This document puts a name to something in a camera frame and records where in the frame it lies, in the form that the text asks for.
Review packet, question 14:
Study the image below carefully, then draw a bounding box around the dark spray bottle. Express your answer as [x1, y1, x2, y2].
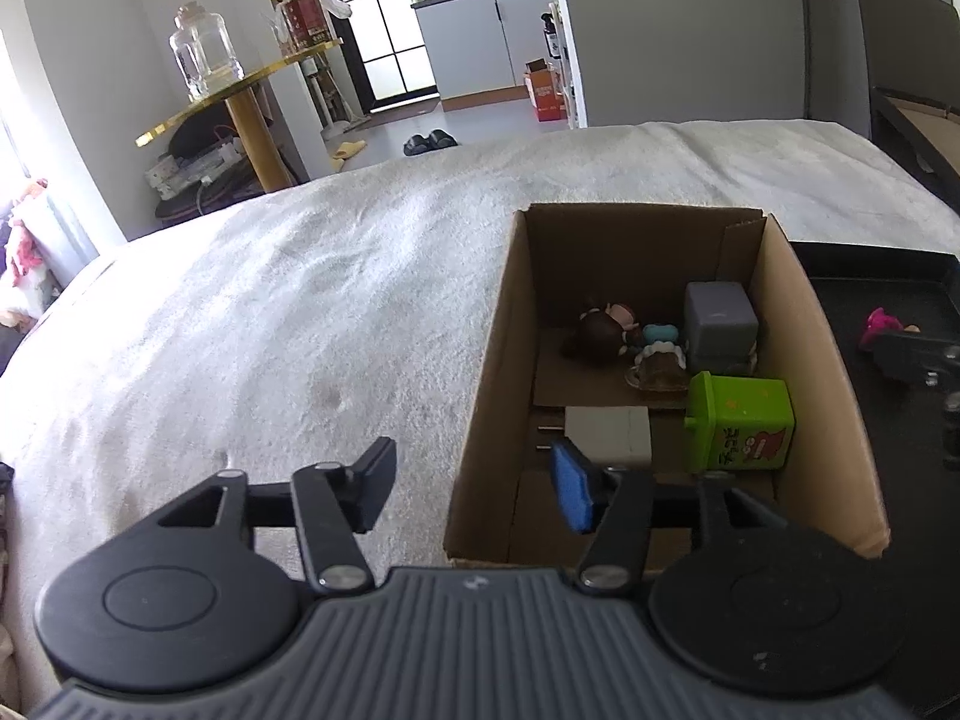
[540, 1, 564, 62]

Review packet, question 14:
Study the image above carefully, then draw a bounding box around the brown-haired figurine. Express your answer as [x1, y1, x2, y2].
[562, 300, 640, 362]

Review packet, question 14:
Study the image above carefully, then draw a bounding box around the white blanket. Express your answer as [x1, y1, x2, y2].
[0, 118, 960, 620]

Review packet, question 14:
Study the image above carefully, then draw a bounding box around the white charger adapter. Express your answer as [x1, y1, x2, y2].
[536, 405, 653, 470]

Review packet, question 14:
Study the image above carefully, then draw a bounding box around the figurine with blue bow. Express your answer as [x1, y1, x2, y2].
[626, 322, 691, 395]

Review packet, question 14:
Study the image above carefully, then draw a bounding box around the orange cardboard box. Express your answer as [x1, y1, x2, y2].
[523, 58, 569, 124]

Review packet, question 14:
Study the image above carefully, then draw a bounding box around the grey cube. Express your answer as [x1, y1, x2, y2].
[682, 281, 761, 377]

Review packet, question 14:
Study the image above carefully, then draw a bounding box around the black framed glass door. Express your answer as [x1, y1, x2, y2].
[315, 0, 445, 115]

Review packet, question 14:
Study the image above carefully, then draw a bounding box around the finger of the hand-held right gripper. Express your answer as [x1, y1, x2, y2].
[874, 330, 960, 392]

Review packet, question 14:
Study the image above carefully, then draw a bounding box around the dark headboard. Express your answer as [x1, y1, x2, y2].
[855, 0, 960, 125]

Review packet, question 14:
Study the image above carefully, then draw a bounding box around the brown cardboard box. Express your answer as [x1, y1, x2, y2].
[442, 204, 893, 567]

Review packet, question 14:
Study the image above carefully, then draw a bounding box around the black tray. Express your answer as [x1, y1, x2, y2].
[787, 240, 960, 715]

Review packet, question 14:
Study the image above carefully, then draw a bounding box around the clear glass jar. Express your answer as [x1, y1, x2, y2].
[169, 1, 247, 103]

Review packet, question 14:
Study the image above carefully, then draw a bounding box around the pink figurine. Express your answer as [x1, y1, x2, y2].
[859, 307, 923, 350]

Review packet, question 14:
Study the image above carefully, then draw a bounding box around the pink and white cloth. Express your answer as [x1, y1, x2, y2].
[0, 178, 62, 328]

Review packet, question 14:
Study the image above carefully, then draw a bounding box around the white cabinet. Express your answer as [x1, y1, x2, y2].
[411, 0, 557, 110]

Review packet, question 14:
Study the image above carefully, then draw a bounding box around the green cube toy box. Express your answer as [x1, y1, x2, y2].
[684, 371, 796, 478]

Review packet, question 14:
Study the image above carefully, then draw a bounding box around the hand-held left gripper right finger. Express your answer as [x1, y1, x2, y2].
[550, 441, 782, 593]

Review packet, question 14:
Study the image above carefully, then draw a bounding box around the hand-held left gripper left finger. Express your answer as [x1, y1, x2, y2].
[157, 436, 398, 593]

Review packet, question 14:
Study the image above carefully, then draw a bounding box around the white power strip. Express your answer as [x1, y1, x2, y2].
[145, 139, 245, 200]

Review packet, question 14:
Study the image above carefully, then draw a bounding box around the round gold table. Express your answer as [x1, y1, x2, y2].
[135, 37, 346, 196]

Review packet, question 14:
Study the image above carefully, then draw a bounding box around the red tin in plastic bag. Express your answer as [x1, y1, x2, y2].
[272, 0, 353, 59]

